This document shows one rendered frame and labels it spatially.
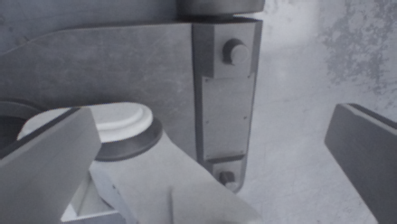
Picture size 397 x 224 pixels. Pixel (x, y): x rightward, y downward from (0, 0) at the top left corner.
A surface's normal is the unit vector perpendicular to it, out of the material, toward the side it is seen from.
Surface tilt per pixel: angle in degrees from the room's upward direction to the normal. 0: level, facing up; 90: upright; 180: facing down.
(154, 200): 90
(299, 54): 0
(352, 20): 0
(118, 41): 0
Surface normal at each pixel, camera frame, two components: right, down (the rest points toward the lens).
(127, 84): 0.18, 0.47
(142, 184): -0.03, -0.88
